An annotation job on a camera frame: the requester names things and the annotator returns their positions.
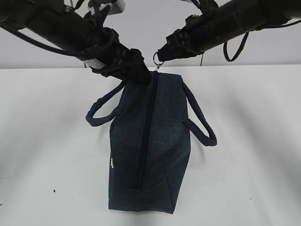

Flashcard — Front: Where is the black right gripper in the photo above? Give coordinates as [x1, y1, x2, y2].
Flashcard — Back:
[157, 15, 202, 62]

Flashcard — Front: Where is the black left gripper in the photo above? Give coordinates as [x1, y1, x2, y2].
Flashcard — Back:
[81, 27, 151, 83]

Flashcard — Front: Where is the dark blue zip bag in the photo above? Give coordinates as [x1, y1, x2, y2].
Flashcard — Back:
[86, 70, 217, 214]

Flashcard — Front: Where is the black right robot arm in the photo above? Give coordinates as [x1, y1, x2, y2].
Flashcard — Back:
[157, 0, 301, 62]

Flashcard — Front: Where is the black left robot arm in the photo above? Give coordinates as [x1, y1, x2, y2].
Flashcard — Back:
[0, 0, 151, 83]

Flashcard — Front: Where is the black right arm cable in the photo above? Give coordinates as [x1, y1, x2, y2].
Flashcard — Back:
[223, 20, 301, 63]

